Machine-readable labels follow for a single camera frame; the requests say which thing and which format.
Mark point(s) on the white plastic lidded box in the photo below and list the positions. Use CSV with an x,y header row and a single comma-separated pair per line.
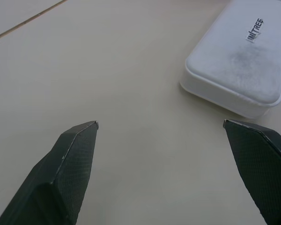
x,y
238,63

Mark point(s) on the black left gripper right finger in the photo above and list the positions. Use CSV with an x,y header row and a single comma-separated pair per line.
x,y
262,168

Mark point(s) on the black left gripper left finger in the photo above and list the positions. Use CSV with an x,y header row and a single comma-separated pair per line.
x,y
61,178

